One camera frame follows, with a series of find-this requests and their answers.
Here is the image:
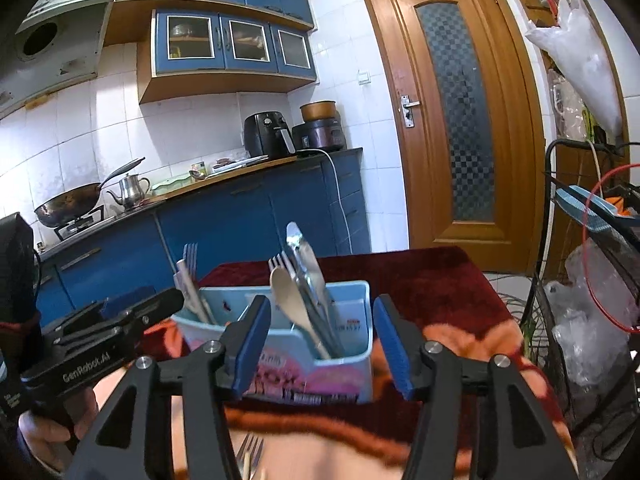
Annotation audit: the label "fork with white handle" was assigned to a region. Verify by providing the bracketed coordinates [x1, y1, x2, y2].
[174, 242, 217, 325]

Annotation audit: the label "blue base cabinets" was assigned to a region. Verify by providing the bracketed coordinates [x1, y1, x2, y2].
[32, 152, 373, 328]

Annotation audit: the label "long steel utensil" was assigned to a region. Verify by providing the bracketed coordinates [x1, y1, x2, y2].
[285, 221, 347, 357]

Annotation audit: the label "printed fleece blanket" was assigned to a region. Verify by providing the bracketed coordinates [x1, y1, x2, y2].
[95, 246, 576, 480]

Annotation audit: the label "red cable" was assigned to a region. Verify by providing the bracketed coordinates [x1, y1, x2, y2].
[582, 162, 640, 334]

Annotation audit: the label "wooden door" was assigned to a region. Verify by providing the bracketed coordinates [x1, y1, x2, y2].
[360, 0, 547, 274]

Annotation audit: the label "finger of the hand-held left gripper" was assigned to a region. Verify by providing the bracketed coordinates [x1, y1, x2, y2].
[102, 286, 157, 311]
[45, 287, 186, 350]

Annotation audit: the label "gas stove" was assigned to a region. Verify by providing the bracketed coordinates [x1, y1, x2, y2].
[52, 205, 119, 241]

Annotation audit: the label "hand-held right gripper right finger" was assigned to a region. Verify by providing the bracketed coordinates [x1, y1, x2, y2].
[372, 294, 581, 480]

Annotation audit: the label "blue plastic utensil box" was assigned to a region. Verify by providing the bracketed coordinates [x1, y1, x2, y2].
[172, 280, 375, 405]

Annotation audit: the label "white plastic bag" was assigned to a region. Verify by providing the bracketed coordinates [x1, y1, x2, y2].
[524, 7, 624, 137]

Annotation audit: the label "black metal cart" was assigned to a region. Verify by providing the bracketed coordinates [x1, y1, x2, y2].
[520, 137, 640, 461]

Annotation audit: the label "blue patterned pouch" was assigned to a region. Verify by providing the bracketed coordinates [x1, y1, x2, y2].
[555, 185, 634, 234]

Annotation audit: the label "white power cable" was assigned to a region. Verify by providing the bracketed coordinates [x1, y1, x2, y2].
[297, 147, 354, 256]

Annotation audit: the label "pale green dish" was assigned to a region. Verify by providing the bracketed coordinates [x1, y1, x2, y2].
[150, 176, 194, 196]

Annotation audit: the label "orange pot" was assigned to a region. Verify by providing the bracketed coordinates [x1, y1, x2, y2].
[300, 100, 337, 122]

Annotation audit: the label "clear plastic bag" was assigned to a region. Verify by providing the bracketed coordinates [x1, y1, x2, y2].
[542, 245, 640, 387]

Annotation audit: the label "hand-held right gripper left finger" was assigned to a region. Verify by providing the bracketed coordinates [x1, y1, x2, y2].
[65, 294, 273, 480]

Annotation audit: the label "steel kettle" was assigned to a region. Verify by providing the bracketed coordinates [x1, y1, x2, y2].
[106, 173, 152, 211]

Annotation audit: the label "black wok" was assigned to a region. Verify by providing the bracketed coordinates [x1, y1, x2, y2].
[34, 156, 147, 229]

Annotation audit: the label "glass-doored blue wall cabinet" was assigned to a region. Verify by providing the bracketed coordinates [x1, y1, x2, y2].
[137, 7, 319, 106]

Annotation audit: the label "black air fryer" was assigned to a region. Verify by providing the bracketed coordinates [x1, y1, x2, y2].
[243, 111, 296, 159]

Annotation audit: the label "steel fork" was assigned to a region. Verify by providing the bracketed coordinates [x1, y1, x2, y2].
[236, 434, 265, 480]
[268, 252, 295, 275]

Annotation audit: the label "person's left hand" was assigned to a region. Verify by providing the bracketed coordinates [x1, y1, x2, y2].
[17, 389, 99, 473]

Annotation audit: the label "grey range hood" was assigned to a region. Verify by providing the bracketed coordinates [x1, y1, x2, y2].
[0, 0, 119, 117]

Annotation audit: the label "metal door handle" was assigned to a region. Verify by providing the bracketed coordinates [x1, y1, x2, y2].
[398, 94, 422, 129]

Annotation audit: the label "dark rice cooker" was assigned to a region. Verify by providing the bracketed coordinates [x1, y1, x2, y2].
[292, 117, 346, 154]

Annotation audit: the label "beige spoon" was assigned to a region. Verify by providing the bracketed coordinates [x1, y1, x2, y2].
[270, 266, 334, 360]

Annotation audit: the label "dark kitchen countertop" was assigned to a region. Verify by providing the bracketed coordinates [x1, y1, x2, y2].
[35, 147, 364, 261]

